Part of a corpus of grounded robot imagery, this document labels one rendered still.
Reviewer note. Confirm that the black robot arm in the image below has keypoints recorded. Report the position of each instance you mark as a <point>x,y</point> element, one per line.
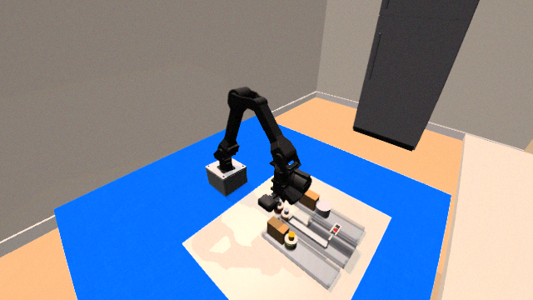
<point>281,148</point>

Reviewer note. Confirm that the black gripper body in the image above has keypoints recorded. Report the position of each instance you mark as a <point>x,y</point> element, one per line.
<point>270,203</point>

